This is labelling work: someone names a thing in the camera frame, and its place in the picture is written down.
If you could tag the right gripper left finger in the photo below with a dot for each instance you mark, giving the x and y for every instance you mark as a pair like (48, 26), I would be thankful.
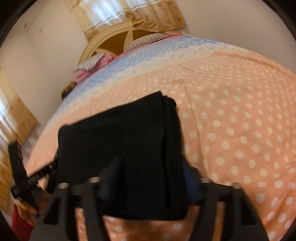
(58, 220)

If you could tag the black pants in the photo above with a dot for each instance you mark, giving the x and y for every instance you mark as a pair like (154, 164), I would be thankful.
(136, 151)

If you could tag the left hand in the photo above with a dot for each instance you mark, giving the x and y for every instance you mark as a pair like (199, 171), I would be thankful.
(27, 212)

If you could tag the polka dot bed cover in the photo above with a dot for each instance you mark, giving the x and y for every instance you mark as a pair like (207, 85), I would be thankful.
(236, 107)

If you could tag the brown patterned bag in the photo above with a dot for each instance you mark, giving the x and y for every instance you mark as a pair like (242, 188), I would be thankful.
(68, 89)

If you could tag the grey patterned pillow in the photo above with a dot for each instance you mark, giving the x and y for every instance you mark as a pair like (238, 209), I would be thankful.
(90, 63)

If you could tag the pink folded blanket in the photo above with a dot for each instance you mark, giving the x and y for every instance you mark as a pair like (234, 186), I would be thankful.
(82, 75)

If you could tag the cream wooden headboard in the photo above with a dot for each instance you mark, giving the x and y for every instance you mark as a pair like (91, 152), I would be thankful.
(113, 40)

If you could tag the striped pillow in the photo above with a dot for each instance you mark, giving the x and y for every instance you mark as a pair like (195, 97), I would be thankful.
(145, 40)

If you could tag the beige window curtain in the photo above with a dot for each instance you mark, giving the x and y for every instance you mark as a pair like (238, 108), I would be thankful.
(94, 16)

